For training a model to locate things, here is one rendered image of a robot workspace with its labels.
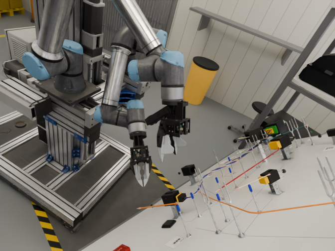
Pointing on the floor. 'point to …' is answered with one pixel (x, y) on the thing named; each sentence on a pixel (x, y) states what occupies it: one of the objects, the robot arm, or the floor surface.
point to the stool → (258, 107)
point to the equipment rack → (289, 79)
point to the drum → (199, 79)
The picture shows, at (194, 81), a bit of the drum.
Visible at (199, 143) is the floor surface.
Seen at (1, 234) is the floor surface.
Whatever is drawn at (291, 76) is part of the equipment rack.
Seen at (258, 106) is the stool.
